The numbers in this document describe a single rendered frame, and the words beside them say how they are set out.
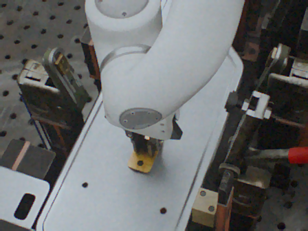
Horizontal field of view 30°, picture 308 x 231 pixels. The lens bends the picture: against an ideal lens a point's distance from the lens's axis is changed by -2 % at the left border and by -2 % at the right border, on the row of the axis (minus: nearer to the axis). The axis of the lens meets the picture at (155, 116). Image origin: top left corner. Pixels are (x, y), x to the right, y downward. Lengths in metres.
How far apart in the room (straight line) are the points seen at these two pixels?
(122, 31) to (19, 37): 0.91
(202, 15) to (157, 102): 0.10
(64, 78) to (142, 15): 0.34
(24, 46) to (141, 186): 0.69
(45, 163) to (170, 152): 0.21
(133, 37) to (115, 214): 0.34
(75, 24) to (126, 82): 0.91
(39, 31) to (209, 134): 0.70
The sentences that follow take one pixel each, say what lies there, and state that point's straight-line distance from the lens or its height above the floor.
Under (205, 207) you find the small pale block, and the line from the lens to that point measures 0.80.
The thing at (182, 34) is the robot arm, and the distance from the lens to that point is 0.56.
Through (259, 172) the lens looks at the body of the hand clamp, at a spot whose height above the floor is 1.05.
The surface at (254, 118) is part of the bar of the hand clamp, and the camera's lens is 0.70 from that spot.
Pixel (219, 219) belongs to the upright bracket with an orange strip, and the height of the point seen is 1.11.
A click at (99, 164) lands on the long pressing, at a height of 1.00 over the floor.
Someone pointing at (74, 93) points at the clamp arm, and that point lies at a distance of 0.96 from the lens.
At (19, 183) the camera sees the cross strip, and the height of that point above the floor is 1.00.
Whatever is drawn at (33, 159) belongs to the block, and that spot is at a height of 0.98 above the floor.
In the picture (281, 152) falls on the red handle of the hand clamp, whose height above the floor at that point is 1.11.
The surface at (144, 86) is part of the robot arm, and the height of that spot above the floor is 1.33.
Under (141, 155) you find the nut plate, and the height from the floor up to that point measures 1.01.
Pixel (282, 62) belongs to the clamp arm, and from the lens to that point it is 0.89.
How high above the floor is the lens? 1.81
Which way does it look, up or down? 59 degrees down
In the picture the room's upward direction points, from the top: 7 degrees counter-clockwise
